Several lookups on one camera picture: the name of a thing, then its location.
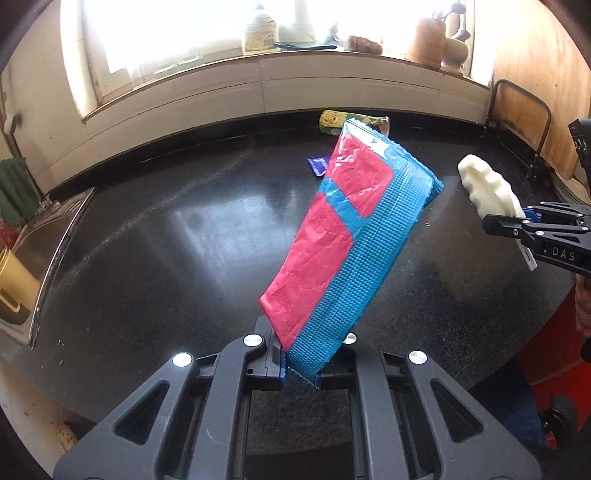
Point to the person's right hand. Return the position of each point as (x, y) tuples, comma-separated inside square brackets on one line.
[(582, 304)]

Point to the white foam piece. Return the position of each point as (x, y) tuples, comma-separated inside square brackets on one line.
[(485, 184)]

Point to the green knitted cloth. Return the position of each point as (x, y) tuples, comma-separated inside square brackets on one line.
[(14, 189)]

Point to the brown rough lump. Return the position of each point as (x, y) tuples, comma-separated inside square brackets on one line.
[(364, 45)]

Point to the black wheel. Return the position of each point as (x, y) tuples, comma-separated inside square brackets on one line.
[(561, 415)]

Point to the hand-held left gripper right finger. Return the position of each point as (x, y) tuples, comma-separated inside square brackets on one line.
[(339, 369)]

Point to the yellow plastic mug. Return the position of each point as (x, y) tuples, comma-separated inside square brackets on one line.
[(16, 281)]

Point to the round yellow patterned object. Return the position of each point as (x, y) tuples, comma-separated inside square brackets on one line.
[(67, 436)]

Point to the red and blue plastic packet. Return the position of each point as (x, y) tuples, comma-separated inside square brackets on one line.
[(332, 221)]

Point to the steel sink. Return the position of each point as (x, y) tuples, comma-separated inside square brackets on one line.
[(41, 240)]

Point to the white ceramic vase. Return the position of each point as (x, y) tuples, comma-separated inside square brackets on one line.
[(455, 51)]

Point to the dark blue packet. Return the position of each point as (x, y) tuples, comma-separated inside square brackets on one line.
[(318, 166)]

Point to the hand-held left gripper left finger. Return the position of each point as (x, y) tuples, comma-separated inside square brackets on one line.
[(277, 369)]

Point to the labelled glass jar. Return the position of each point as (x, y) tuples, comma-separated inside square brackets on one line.
[(261, 34)]

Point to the yellow green snack tube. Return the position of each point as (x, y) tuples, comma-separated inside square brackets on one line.
[(364, 123)]

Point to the red container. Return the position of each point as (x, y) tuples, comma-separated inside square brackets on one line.
[(554, 350)]

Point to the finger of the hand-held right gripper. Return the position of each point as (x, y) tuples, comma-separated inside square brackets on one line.
[(554, 210), (505, 226)]

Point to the blue plastic utensil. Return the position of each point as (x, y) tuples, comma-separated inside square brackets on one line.
[(304, 45)]

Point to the terracotta pot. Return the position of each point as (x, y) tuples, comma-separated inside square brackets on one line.
[(429, 42)]

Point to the small grey figurine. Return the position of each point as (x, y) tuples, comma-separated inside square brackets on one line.
[(333, 33)]

